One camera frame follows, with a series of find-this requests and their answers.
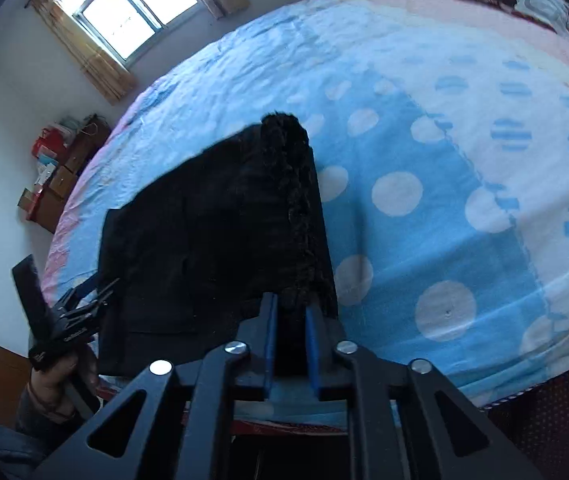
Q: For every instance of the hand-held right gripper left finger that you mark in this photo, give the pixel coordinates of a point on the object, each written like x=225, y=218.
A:
x=270, y=340

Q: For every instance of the window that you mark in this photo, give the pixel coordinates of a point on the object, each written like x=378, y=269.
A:
x=124, y=10

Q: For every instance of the pink bed sheet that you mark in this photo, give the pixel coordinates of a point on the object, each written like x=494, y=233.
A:
x=59, y=255

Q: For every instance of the person's left hand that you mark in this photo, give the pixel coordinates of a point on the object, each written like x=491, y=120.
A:
x=49, y=385

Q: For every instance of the person's left forearm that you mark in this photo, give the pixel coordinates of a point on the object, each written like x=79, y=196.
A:
x=24, y=440

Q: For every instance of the pale blue box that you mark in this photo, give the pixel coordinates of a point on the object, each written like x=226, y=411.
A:
x=46, y=170

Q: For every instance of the wooden nightstand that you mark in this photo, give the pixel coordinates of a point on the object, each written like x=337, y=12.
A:
x=62, y=180

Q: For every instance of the dark red bed base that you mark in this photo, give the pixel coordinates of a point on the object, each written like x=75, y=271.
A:
x=554, y=425

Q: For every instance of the black pants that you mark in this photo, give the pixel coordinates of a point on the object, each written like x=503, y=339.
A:
x=214, y=235

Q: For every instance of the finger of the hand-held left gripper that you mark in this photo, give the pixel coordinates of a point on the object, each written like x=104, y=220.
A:
x=82, y=292
x=102, y=297

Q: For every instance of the blue polka dot blanket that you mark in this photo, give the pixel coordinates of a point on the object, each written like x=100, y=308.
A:
x=414, y=160

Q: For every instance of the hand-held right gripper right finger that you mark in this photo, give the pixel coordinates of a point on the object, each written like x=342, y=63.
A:
x=313, y=350

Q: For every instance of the red box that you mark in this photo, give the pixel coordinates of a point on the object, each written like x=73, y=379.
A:
x=47, y=142

